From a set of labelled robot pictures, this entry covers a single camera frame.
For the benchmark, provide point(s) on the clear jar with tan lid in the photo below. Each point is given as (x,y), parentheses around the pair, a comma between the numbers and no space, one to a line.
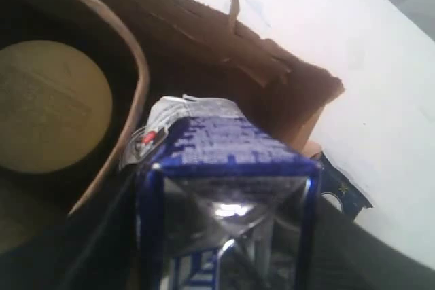
(56,106)

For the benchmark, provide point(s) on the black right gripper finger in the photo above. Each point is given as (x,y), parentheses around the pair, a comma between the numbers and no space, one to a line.
(347,257)

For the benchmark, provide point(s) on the spaghetti packet with Italian flag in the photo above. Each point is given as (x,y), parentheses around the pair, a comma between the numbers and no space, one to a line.
(337,189)

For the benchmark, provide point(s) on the blue and white milk carton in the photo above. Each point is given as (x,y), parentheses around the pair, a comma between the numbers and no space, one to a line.
(220,203)

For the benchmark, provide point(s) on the brown paper shopping bag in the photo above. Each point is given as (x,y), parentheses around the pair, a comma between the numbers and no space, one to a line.
(75,228)

